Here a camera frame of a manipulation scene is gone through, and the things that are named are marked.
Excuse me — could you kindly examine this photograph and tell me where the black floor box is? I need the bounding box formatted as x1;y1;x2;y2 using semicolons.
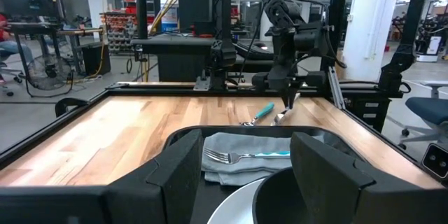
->
80;41;112;76

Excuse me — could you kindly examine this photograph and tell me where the wooden top desk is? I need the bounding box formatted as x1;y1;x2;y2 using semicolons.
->
6;22;105;78

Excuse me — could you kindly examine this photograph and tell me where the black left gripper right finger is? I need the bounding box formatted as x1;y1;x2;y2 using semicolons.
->
289;132;416;224

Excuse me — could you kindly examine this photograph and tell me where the black floor fan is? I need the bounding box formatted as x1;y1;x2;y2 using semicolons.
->
25;53;75;92

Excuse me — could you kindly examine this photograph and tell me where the knife with striped teal handle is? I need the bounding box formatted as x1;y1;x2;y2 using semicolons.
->
270;92;302;127

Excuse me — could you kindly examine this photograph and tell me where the spoon with solid teal handle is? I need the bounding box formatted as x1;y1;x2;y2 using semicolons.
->
239;101;276;127

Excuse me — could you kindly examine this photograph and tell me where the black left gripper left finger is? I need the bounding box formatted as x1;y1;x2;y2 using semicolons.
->
104;128;204;224

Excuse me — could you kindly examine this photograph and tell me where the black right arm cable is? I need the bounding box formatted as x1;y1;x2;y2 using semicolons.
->
321;2;348;70

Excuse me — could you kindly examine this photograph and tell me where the silver aluminium rail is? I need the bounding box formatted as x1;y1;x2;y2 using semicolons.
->
326;65;348;111

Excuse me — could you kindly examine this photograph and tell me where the black table-level camera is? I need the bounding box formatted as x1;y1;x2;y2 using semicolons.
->
421;142;448;180

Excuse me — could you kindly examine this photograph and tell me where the grey cloth napkin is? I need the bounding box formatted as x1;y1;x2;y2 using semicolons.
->
201;132;293;187

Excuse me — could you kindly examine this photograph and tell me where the black frame bracket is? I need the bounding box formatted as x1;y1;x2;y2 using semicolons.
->
54;97;90;118

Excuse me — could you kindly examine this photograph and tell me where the white round plate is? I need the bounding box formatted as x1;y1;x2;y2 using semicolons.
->
206;177;267;224

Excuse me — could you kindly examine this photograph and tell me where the blue and white container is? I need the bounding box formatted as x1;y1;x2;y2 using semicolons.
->
160;0;181;34

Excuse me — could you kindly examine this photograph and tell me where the black drawer cabinet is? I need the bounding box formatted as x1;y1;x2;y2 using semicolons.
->
341;89;392;134

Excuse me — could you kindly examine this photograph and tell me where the black plastic tray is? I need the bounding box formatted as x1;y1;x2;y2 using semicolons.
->
164;125;365;224

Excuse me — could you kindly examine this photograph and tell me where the person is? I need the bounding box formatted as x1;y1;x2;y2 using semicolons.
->
0;13;35;88

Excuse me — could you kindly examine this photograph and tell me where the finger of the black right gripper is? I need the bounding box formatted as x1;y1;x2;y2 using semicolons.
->
281;87;292;111
289;84;302;109

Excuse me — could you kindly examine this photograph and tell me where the red parts bin shelf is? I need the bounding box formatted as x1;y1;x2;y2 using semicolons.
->
100;0;155;55

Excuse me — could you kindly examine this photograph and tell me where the black aluminium table frame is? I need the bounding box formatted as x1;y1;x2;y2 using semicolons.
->
0;0;448;183

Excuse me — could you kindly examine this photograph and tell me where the fork with striped teal handle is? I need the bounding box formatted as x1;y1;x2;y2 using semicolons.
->
203;146;291;165

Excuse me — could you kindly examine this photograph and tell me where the blue office chair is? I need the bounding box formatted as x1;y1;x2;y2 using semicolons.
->
398;79;448;151

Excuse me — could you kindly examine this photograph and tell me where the black computer monitor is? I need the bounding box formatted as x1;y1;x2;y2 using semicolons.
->
0;0;59;25

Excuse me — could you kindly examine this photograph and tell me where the white building pillar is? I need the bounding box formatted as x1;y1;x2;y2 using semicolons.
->
341;0;404;83
86;0;109;33

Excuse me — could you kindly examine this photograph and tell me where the black bowl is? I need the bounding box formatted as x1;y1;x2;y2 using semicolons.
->
251;166;312;224

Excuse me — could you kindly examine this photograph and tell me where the black workbench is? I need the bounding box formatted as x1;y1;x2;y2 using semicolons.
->
130;34;220;83

